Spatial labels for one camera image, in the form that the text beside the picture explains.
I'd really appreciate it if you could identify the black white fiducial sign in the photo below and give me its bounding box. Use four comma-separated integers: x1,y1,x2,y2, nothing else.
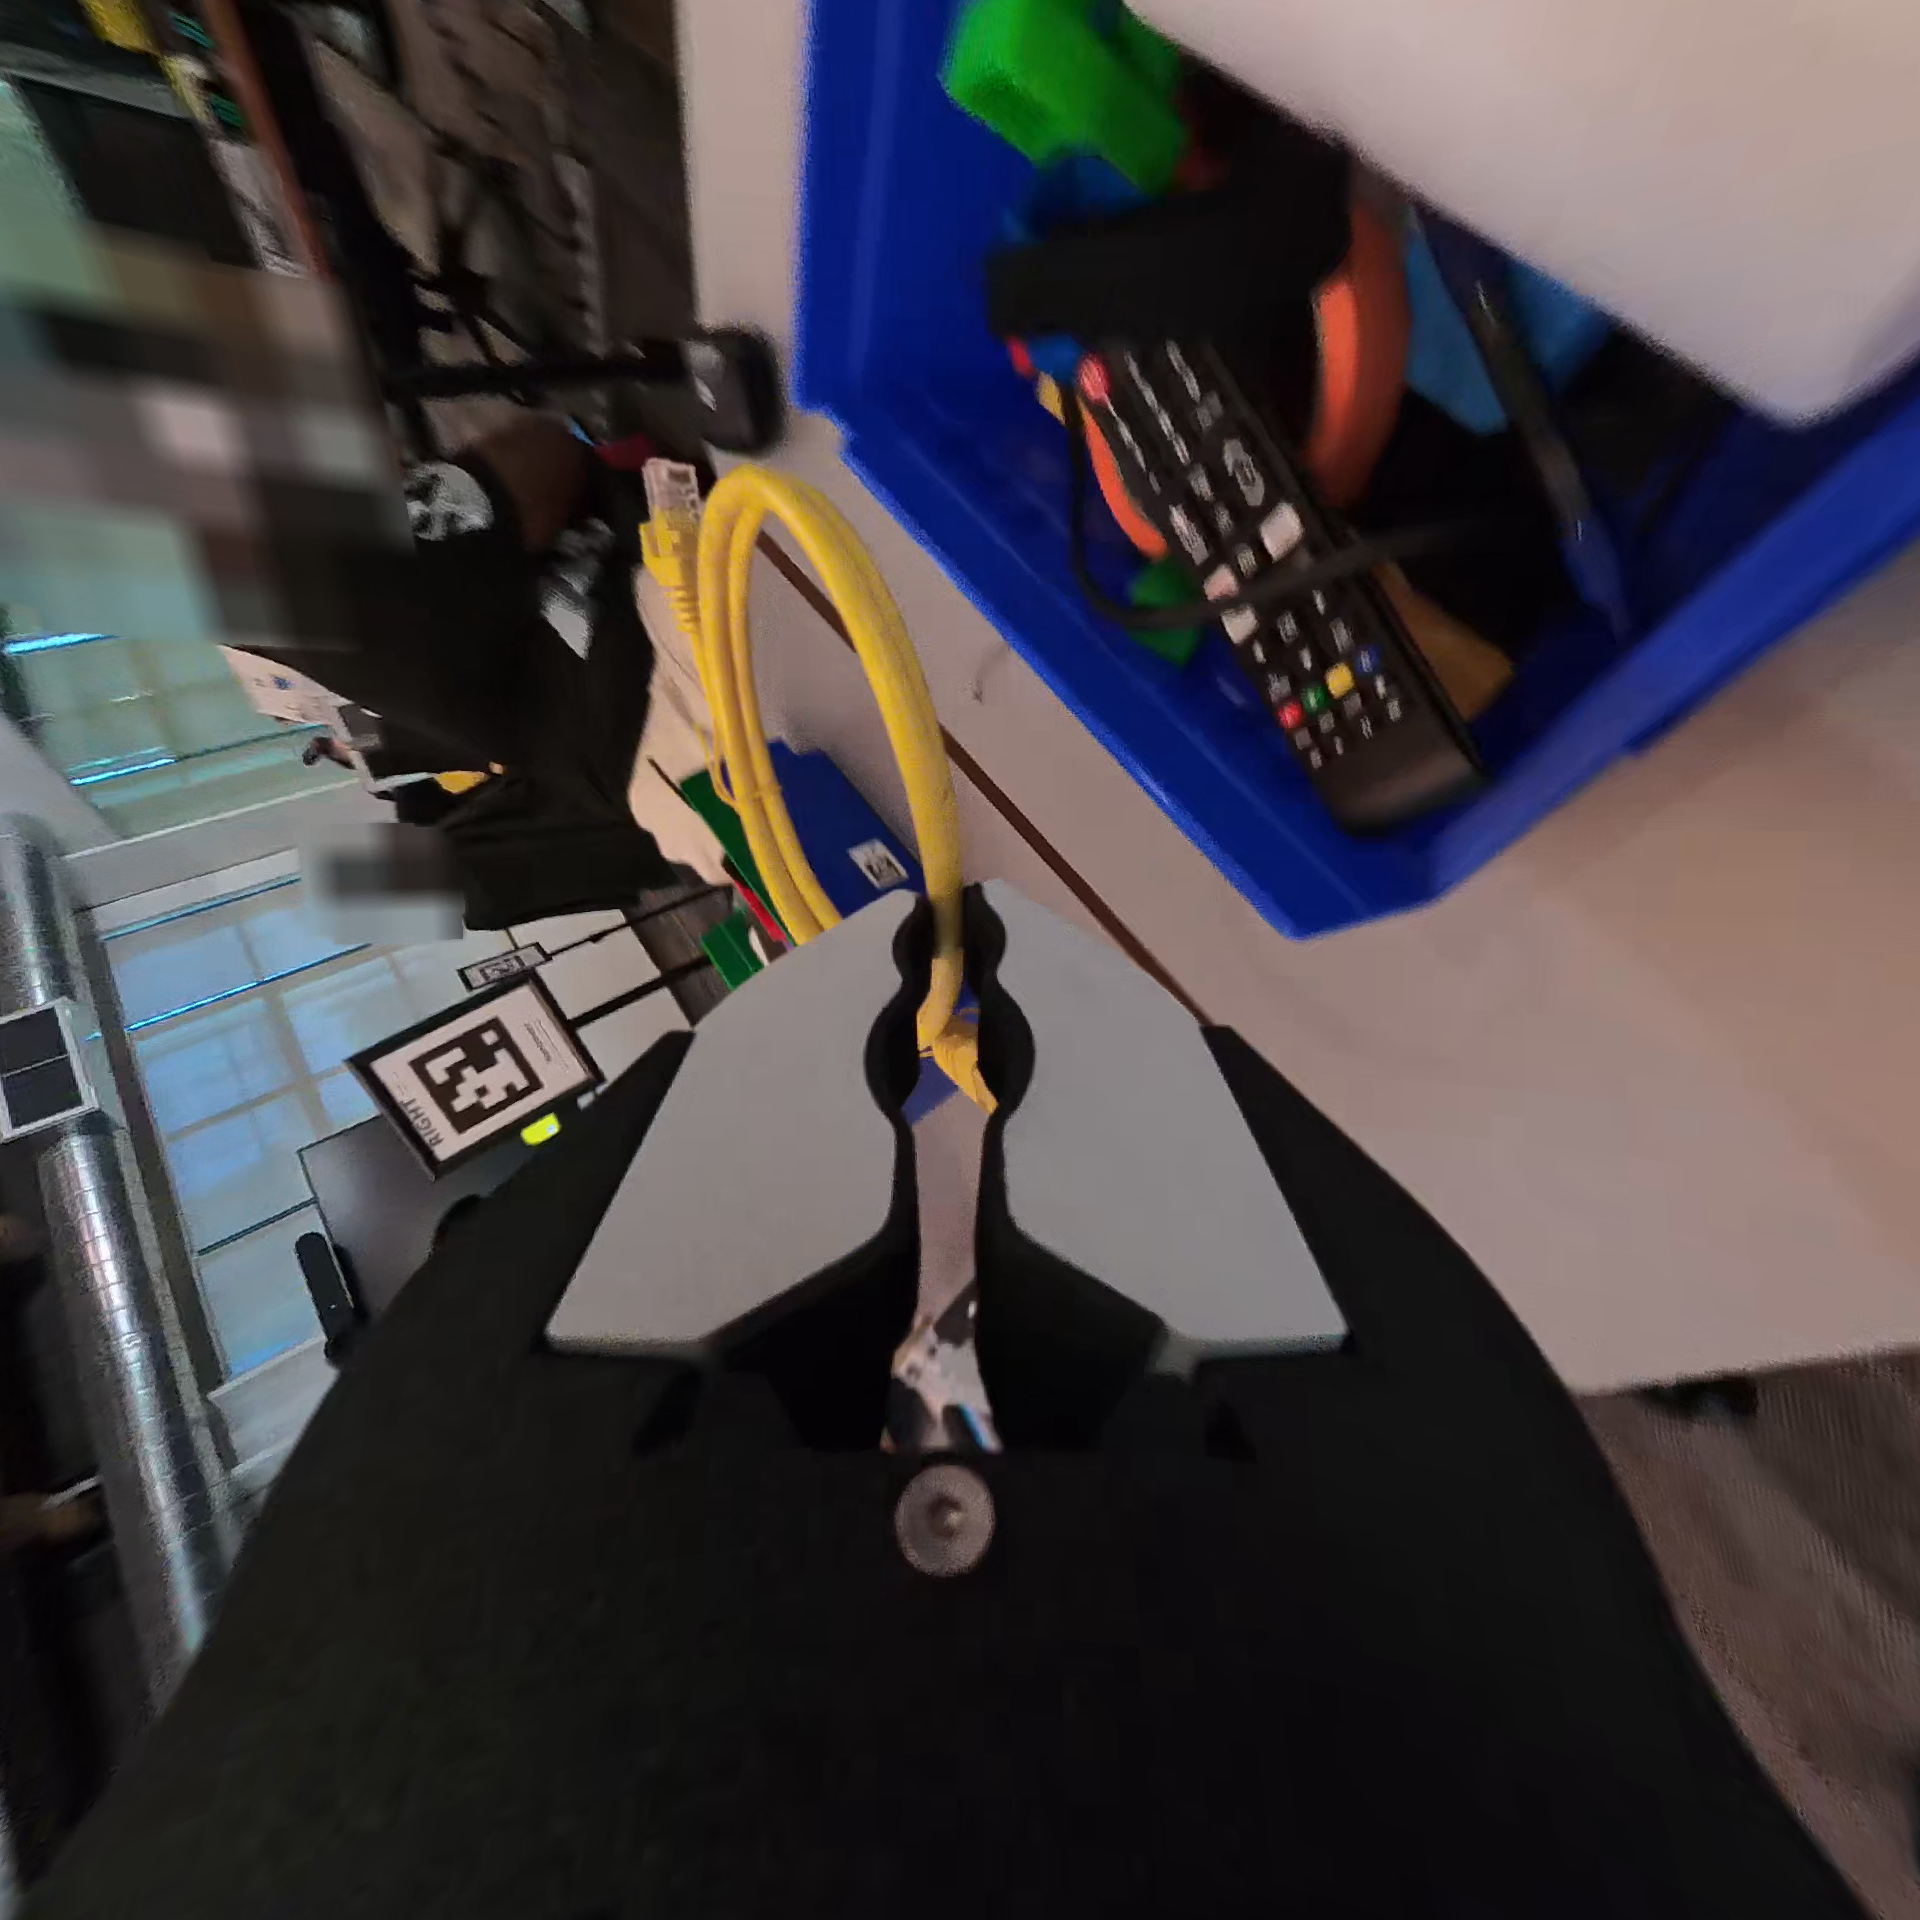
349,974,606,1181

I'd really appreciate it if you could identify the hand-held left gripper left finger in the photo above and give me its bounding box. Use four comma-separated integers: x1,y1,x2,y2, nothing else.
543,892,923,1367

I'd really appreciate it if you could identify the black remote control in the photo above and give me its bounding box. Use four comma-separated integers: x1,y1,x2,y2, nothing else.
1075,343,1489,832

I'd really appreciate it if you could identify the blue plastic bin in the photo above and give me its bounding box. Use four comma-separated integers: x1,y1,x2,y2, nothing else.
790,0,1920,942
752,742,921,963

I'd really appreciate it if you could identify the green plastic bin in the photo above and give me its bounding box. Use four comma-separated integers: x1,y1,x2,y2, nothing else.
680,768,798,994

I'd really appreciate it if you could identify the orange ring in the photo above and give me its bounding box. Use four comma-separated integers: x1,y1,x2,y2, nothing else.
1080,187,1419,564

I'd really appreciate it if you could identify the small green block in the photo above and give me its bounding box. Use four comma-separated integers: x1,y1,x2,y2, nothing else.
1128,560,1206,665

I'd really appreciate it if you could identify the green toy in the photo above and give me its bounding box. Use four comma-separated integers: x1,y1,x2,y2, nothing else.
942,0,1191,201

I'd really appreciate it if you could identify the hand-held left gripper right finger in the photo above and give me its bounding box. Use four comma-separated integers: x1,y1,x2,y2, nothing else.
973,882,1353,1365

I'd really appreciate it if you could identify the tan cardboard piece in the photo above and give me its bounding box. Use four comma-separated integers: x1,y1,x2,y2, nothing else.
1372,558,1520,725

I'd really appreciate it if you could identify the yellow ethernet cable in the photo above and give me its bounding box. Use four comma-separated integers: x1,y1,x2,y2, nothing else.
641,462,1004,1116

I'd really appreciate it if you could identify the black floor lamp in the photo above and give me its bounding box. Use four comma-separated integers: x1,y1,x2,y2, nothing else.
404,323,793,456

